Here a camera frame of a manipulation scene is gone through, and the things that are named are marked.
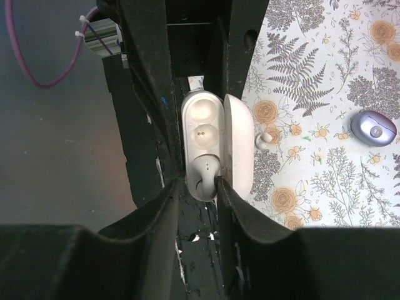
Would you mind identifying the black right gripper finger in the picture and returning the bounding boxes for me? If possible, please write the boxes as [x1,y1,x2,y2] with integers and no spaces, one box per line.
[203,0,269,99]
[118,1,184,175]
[1,180,179,299]
[217,178,399,299]

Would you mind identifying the white earbud charging case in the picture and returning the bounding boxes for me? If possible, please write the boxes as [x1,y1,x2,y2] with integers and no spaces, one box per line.
[181,91,254,198]

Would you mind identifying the white earbud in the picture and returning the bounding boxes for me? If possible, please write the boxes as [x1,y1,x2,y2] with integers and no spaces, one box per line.
[254,132,273,150]
[191,154,220,202]

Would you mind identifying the lavender earbud charging case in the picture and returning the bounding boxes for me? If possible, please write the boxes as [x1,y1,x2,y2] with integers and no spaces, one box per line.
[351,110,398,147]

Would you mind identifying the floral patterned table mat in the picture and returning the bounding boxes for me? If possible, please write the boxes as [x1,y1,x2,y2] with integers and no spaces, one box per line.
[242,1,399,230]

